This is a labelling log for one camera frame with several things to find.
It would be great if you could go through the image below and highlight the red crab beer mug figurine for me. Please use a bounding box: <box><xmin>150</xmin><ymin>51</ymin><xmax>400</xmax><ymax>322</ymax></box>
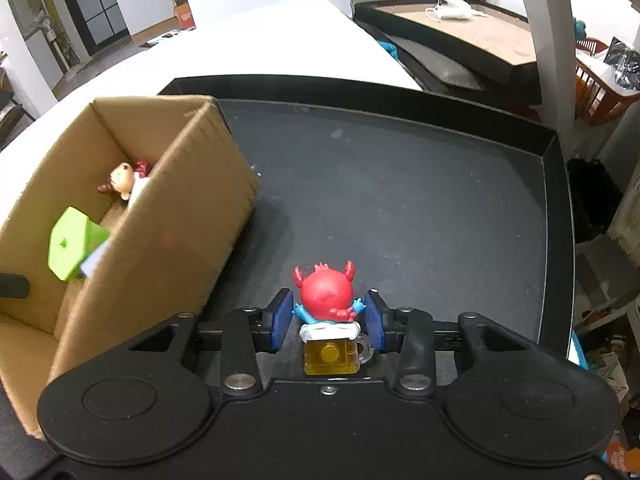
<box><xmin>292</xmin><ymin>260</ymin><xmax>375</xmax><ymax>377</ymax></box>

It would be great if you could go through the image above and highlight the dark grid cabinet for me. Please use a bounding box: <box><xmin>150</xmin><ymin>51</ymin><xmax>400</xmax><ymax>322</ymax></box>
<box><xmin>54</xmin><ymin>0</ymin><xmax>132</xmax><ymax>47</ymax></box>

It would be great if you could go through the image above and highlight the white face mask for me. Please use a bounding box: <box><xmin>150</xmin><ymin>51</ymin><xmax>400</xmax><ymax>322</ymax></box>
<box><xmin>425</xmin><ymin>0</ymin><xmax>486</xmax><ymax>21</ymax></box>

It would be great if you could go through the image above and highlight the brown cardboard box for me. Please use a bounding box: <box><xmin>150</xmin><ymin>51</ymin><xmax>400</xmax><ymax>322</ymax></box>
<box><xmin>0</xmin><ymin>95</ymin><xmax>261</xmax><ymax>442</ymax></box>

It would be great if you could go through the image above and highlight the small orange box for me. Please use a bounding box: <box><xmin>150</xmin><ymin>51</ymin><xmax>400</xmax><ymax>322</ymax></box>
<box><xmin>172</xmin><ymin>2</ymin><xmax>197</xmax><ymax>29</ymax></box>

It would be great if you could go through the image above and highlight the black bin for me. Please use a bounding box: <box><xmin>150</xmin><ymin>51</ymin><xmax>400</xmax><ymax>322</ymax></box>
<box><xmin>567</xmin><ymin>158</ymin><xmax>624</xmax><ymax>244</ymax></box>

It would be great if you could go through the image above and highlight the teal cloth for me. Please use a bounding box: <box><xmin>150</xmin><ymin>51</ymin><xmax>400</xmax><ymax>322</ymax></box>
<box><xmin>376</xmin><ymin>37</ymin><xmax>402</xmax><ymax>62</ymax></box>

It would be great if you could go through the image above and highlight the green plastic toy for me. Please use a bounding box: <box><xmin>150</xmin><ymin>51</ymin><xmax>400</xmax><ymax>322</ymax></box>
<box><xmin>47</xmin><ymin>206</ymin><xmax>111</xmax><ymax>282</ymax></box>

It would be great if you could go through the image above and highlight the black tray with brown board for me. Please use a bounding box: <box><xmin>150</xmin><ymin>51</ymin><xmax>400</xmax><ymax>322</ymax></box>
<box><xmin>352</xmin><ymin>1</ymin><xmax>544</xmax><ymax>107</ymax></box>

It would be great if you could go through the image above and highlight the black plastic bag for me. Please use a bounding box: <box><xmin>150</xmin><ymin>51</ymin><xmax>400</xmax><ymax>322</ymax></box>
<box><xmin>604</xmin><ymin>36</ymin><xmax>640</xmax><ymax>92</ymax></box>

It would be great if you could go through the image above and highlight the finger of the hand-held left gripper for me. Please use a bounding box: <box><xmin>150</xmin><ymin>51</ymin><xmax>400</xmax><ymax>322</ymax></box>
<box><xmin>0</xmin><ymin>272</ymin><xmax>30</xmax><ymax>301</ymax></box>

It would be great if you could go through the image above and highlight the orange wooden chair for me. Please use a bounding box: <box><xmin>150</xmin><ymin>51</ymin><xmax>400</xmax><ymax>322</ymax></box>
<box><xmin>574</xmin><ymin>37</ymin><xmax>640</xmax><ymax>127</ymax></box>

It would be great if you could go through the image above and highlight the girl figurine with brown pigtails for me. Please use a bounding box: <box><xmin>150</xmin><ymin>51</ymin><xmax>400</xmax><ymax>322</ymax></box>
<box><xmin>97</xmin><ymin>160</ymin><xmax>154</xmax><ymax>204</ymax></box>

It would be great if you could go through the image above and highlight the large black tray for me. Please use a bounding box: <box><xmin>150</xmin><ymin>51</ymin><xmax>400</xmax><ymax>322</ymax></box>
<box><xmin>156</xmin><ymin>76</ymin><xmax>576</xmax><ymax>368</ymax></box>

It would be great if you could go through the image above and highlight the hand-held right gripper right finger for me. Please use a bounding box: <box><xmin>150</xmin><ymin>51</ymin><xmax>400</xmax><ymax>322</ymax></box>
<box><xmin>364</xmin><ymin>289</ymin><xmax>527</xmax><ymax>394</ymax></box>

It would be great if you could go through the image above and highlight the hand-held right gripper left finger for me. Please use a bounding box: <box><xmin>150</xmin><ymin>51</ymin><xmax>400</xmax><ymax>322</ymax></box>
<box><xmin>127</xmin><ymin>287</ymin><xmax>295</xmax><ymax>395</ymax></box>

